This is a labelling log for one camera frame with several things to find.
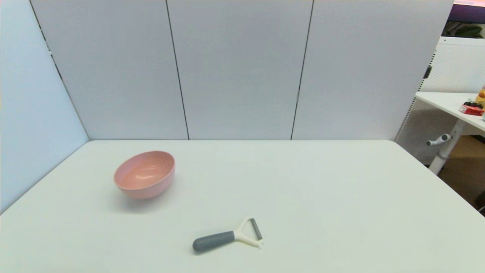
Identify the yellow bottle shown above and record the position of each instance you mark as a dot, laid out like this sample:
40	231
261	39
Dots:
481	96

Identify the red box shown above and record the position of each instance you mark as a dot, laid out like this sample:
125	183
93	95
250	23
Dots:
471	110

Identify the white side desk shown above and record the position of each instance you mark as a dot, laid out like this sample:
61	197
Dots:
447	101

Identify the green plant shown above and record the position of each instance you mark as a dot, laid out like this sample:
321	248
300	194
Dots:
468	31

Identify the purple panel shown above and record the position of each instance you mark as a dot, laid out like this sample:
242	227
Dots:
468	13

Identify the white perforated partition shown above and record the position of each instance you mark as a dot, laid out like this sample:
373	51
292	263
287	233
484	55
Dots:
458	64

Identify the black partition clip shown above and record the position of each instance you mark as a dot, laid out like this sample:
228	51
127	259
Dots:
427	72

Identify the pink plastic bowl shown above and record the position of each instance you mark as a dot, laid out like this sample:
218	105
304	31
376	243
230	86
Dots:
144	178

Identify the black floor object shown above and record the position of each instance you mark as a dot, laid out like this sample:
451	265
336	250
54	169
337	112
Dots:
481	201

